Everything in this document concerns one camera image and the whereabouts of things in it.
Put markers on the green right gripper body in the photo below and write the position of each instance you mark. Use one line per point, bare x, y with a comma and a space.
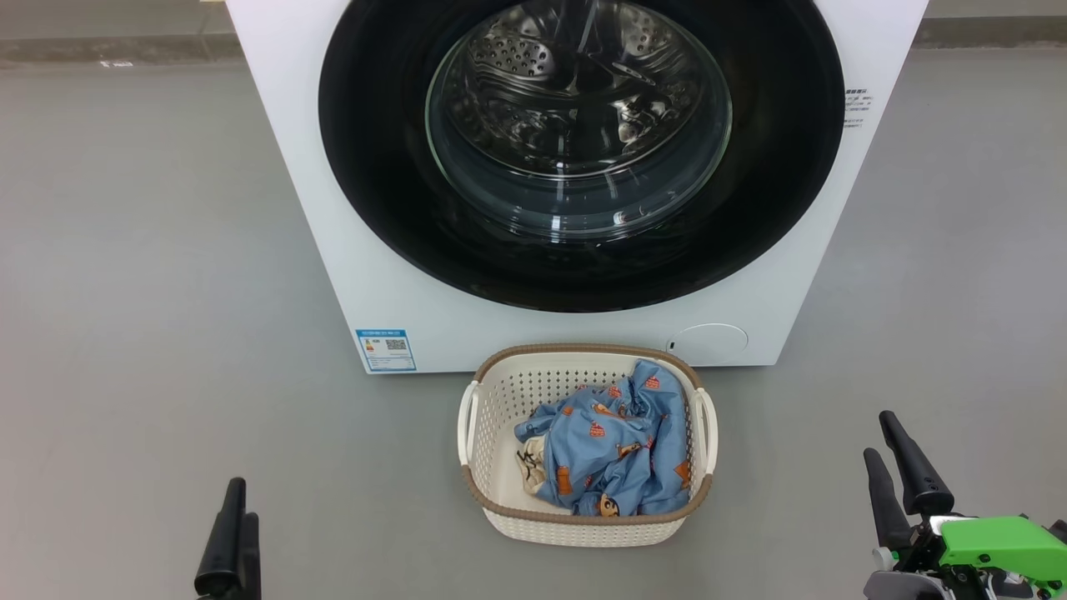
992, 546

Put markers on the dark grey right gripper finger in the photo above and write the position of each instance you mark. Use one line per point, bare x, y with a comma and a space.
925, 487
888, 517

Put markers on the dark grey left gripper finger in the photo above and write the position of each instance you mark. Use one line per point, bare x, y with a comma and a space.
221, 558
252, 567

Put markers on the blue patterned garment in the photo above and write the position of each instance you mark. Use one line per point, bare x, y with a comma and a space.
608, 454

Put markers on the cream garment with black print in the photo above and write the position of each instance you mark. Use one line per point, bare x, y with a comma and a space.
532, 471

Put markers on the black round glass washer door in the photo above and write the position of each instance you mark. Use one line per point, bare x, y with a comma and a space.
375, 167

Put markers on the white front-load washing machine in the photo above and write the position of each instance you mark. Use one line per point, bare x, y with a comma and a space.
292, 167

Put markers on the stainless steel washing machine drum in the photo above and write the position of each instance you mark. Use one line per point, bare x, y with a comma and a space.
575, 92

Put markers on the round white filter cover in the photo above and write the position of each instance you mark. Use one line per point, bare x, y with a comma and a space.
708, 343

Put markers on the blue energy label sticker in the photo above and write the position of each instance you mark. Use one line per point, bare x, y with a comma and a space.
385, 350

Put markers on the cream laundry basket brown rim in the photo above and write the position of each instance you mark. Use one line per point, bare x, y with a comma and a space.
500, 392

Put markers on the small black text sticker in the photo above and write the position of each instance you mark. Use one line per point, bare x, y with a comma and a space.
857, 104

